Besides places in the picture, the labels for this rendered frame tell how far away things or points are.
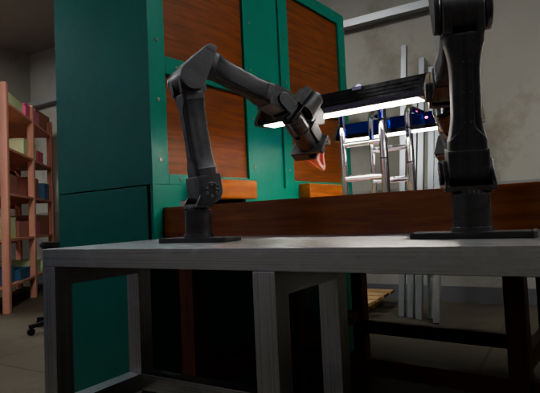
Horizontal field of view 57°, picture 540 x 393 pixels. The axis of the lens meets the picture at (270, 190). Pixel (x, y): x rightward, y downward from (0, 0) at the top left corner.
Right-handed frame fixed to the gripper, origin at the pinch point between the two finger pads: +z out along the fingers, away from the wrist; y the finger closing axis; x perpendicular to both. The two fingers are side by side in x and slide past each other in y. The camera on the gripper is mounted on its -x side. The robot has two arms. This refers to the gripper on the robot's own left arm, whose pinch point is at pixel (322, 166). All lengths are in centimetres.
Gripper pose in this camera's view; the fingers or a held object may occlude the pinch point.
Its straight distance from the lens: 143.9
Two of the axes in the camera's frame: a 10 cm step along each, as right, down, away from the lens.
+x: -3.6, 7.5, -5.6
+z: 4.9, 6.6, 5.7
